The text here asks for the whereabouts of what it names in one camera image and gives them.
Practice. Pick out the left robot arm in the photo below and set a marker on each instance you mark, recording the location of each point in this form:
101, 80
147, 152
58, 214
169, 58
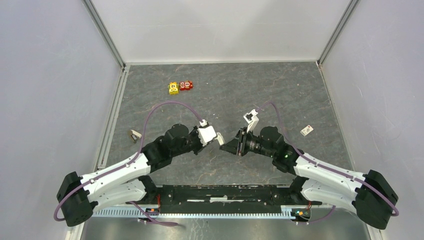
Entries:
81, 196

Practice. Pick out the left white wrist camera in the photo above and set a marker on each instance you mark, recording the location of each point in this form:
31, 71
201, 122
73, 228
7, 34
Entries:
206, 133

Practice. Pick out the brown white stapler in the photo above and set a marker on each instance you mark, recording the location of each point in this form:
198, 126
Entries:
134, 135

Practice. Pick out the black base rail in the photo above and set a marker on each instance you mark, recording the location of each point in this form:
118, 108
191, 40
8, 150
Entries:
224, 199

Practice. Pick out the red toy block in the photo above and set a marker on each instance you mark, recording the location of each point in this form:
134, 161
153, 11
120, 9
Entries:
185, 85

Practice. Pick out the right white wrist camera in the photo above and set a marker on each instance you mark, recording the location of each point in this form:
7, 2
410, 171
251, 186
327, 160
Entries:
252, 119

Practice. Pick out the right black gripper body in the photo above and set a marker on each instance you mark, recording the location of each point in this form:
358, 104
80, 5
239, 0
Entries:
247, 142

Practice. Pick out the yellow toy block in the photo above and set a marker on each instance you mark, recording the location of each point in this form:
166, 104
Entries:
173, 88

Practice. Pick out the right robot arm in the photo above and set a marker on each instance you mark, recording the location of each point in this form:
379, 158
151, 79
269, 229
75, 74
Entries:
368, 195

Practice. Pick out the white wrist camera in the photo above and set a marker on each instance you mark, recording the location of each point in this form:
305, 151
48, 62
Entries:
206, 133
252, 119

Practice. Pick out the white staple box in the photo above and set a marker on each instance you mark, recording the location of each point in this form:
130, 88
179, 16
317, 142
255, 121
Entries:
306, 130

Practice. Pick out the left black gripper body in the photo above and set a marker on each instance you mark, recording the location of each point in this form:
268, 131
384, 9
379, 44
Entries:
195, 144

